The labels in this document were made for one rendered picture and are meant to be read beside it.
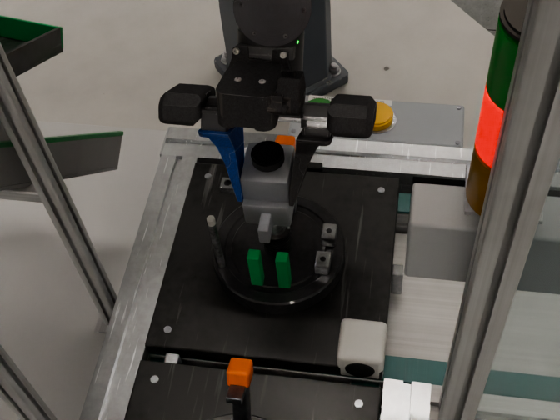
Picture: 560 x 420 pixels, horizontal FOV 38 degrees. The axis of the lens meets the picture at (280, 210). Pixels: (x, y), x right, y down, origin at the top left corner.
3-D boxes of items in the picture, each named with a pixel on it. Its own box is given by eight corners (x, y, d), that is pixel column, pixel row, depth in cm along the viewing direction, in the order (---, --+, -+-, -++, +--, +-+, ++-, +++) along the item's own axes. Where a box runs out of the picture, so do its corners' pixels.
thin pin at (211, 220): (218, 262, 85) (207, 213, 78) (226, 262, 85) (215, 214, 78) (217, 267, 84) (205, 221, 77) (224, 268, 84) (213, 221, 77)
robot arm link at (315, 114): (176, 20, 74) (154, 28, 68) (382, 32, 71) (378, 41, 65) (177, 110, 76) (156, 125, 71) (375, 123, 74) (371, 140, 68)
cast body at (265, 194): (256, 171, 81) (248, 123, 75) (300, 174, 80) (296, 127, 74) (241, 241, 76) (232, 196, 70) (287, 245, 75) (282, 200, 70)
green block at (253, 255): (253, 275, 83) (248, 247, 79) (264, 276, 83) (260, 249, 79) (251, 285, 83) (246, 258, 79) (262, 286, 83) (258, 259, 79)
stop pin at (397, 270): (391, 282, 89) (392, 263, 86) (402, 283, 89) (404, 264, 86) (390, 293, 88) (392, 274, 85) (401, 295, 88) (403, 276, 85)
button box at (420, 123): (297, 125, 107) (295, 92, 102) (459, 137, 104) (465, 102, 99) (289, 166, 103) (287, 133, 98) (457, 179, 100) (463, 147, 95)
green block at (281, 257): (280, 277, 83) (277, 251, 79) (292, 278, 83) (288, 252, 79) (278, 287, 82) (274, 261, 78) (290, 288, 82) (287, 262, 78)
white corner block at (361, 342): (342, 335, 83) (341, 316, 80) (386, 339, 83) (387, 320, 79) (336, 377, 80) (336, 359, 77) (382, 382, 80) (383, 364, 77)
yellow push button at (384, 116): (361, 111, 101) (362, 99, 99) (393, 112, 100) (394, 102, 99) (357, 135, 99) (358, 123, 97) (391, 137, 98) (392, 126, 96)
